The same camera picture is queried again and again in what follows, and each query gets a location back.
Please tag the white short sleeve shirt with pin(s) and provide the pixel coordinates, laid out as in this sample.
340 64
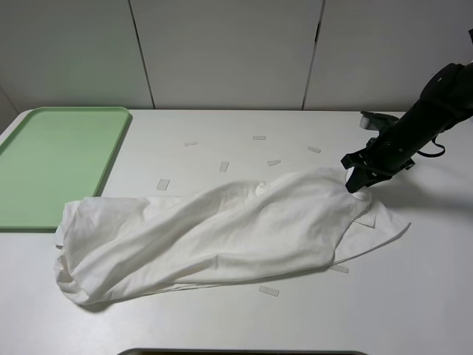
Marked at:
115 249

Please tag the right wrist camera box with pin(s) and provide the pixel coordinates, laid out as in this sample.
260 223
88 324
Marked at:
376 121

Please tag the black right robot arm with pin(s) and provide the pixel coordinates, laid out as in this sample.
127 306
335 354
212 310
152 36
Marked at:
444 102

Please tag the green plastic tray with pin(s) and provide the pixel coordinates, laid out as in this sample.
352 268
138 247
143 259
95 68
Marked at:
54 156

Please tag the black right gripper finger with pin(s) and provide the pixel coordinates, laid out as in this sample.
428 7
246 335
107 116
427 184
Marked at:
358 179

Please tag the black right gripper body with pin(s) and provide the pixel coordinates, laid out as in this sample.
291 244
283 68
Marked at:
383 160

